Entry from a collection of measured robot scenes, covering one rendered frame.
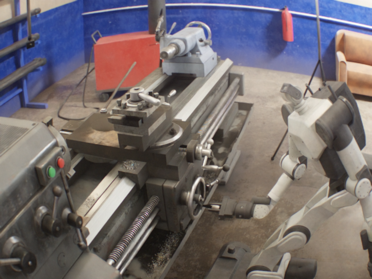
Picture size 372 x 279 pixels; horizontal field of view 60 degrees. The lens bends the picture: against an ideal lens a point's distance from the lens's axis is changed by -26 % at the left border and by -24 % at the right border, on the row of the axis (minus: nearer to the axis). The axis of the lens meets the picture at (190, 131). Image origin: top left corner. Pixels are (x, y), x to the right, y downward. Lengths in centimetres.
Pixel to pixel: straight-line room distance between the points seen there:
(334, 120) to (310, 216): 57
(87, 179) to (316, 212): 113
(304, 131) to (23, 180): 95
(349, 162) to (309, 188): 186
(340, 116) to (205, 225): 172
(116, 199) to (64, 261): 51
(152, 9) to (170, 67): 187
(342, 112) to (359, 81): 379
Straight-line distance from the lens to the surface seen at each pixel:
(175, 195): 176
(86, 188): 193
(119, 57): 473
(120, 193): 166
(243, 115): 332
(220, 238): 264
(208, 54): 297
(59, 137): 143
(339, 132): 125
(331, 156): 141
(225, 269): 213
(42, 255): 113
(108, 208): 157
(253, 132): 395
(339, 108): 126
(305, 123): 136
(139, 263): 191
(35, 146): 109
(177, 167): 174
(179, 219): 187
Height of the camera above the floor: 176
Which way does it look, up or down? 26 degrees down
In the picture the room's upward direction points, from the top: 3 degrees counter-clockwise
